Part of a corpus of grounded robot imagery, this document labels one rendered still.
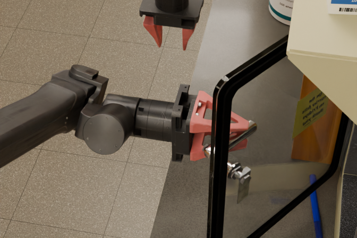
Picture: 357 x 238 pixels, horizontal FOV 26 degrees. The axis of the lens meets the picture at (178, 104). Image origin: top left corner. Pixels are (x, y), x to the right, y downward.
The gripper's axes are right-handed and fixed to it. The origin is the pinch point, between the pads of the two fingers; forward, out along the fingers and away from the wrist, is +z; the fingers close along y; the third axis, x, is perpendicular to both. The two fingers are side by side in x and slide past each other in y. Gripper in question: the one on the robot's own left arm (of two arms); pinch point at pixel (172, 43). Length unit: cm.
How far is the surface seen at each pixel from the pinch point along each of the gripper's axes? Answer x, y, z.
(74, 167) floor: 56, -47, 109
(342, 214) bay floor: -25.9, 32.6, 8.6
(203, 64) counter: 12.8, 3.6, 15.9
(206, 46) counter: 18.5, 3.4, 15.9
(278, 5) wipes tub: 29.9, 16.8, 11.8
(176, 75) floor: 107, -22, 110
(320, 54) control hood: -45, 24, -41
